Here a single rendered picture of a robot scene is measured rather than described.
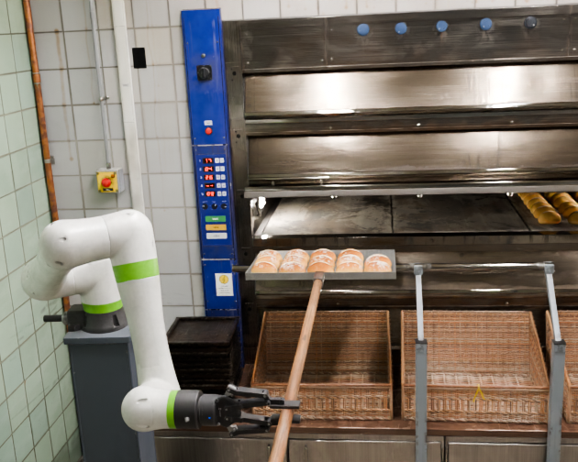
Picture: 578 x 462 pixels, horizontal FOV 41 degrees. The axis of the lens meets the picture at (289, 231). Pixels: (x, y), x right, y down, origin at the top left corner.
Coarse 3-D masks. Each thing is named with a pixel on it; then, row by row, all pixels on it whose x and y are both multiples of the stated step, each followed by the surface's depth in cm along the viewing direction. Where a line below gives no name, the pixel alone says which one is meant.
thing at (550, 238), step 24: (264, 240) 334; (288, 240) 333; (312, 240) 332; (336, 240) 331; (360, 240) 329; (384, 240) 328; (408, 240) 327; (432, 240) 326; (456, 240) 325; (480, 240) 323; (504, 240) 322; (528, 240) 321; (552, 240) 320; (576, 240) 319
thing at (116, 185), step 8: (104, 168) 333; (112, 168) 332; (120, 168) 331; (96, 176) 328; (104, 176) 327; (120, 176) 330; (112, 184) 328; (120, 184) 330; (104, 192) 330; (112, 192) 330
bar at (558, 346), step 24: (408, 264) 292; (432, 264) 291; (456, 264) 289; (480, 264) 288; (504, 264) 287; (528, 264) 286; (552, 264) 284; (552, 288) 282; (552, 312) 277; (552, 360) 272; (552, 384) 273; (552, 408) 276; (552, 432) 278; (552, 456) 281
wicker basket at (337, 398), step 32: (288, 320) 338; (320, 320) 336; (352, 320) 335; (384, 320) 334; (288, 352) 339; (320, 352) 337; (352, 352) 336; (384, 352) 334; (256, 384) 298; (320, 384) 295; (352, 384) 294; (384, 384) 293; (320, 416) 299; (352, 416) 298; (384, 416) 296
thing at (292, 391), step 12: (312, 288) 263; (312, 300) 249; (312, 312) 240; (312, 324) 232; (300, 336) 222; (300, 348) 213; (300, 360) 206; (300, 372) 200; (288, 384) 193; (288, 396) 186; (288, 420) 176; (276, 432) 171; (288, 432) 172; (276, 444) 165; (276, 456) 160
